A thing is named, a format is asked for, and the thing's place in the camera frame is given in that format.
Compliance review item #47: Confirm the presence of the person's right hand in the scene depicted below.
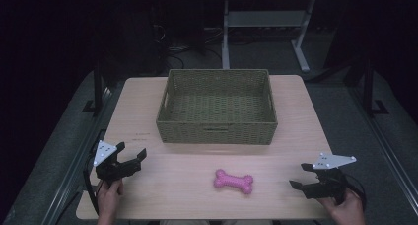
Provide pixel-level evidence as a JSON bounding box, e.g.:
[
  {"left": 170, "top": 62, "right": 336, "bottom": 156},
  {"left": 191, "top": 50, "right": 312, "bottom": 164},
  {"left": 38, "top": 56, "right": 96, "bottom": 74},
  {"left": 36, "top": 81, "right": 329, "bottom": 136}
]
[{"left": 316, "top": 188, "right": 367, "bottom": 225}]

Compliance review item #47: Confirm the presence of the pink bone-shaped toy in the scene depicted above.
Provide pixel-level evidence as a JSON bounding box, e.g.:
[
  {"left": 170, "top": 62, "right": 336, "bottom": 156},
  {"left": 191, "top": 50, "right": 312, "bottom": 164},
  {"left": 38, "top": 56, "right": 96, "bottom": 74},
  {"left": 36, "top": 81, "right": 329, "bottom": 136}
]
[{"left": 213, "top": 168, "right": 255, "bottom": 196}]

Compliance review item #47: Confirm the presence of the grey metal desk frame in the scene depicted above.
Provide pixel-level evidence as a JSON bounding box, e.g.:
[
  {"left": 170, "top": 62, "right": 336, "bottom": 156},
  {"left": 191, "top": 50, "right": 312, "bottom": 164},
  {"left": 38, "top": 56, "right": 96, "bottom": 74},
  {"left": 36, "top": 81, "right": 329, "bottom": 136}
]
[{"left": 221, "top": 0, "right": 317, "bottom": 73}]

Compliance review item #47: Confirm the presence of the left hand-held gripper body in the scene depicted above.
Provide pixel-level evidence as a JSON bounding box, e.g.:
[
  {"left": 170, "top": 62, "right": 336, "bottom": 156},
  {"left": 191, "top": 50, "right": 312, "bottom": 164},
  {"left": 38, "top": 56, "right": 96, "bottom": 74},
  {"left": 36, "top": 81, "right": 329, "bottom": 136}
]
[{"left": 93, "top": 139, "right": 143, "bottom": 187}]

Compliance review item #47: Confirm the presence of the bundle of floor cables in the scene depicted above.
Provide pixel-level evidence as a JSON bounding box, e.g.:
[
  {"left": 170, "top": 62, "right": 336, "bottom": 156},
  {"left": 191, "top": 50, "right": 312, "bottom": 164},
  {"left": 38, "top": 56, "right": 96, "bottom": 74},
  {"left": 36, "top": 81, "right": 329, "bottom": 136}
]
[{"left": 152, "top": 23, "right": 225, "bottom": 70}]

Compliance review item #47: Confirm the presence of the black metal stand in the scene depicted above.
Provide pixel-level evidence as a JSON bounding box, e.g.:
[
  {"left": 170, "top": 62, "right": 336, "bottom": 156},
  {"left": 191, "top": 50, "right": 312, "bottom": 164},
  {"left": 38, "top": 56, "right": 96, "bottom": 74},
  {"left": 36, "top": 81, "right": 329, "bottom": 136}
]
[
  {"left": 81, "top": 58, "right": 111, "bottom": 116},
  {"left": 360, "top": 57, "right": 390, "bottom": 118}
]

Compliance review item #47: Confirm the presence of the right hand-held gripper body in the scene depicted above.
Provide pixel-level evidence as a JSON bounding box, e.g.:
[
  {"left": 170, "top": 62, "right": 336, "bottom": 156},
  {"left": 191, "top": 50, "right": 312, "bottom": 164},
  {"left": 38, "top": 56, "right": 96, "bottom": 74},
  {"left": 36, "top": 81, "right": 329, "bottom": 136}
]
[{"left": 303, "top": 152, "right": 358, "bottom": 205}]

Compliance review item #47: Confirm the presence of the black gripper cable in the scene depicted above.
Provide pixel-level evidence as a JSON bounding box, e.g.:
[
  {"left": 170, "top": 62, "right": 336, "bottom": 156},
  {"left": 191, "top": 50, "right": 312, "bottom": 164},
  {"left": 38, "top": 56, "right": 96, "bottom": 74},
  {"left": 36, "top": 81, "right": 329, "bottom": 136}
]
[
  {"left": 82, "top": 142, "right": 101, "bottom": 217},
  {"left": 343, "top": 173, "right": 368, "bottom": 210}
]

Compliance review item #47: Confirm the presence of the person's left hand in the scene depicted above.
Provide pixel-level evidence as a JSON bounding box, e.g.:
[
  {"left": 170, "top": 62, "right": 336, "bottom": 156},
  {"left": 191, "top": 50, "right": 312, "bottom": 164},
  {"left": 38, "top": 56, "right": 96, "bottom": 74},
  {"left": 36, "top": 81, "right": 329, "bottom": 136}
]
[{"left": 96, "top": 179, "right": 125, "bottom": 225}]

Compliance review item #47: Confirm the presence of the aluminium floor rail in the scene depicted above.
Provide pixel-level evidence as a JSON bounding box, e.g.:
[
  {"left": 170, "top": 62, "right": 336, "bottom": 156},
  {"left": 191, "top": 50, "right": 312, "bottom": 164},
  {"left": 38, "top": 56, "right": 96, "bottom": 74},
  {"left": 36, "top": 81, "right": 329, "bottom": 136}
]
[
  {"left": 348, "top": 85, "right": 418, "bottom": 208},
  {"left": 40, "top": 86, "right": 114, "bottom": 225}
]

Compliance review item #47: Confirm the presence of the green woven basket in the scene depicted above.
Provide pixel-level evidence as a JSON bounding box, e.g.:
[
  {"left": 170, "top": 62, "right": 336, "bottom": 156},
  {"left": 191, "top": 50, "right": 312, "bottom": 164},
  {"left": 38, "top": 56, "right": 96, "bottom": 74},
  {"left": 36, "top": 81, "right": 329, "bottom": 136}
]
[{"left": 155, "top": 68, "right": 279, "bottom": 146}]

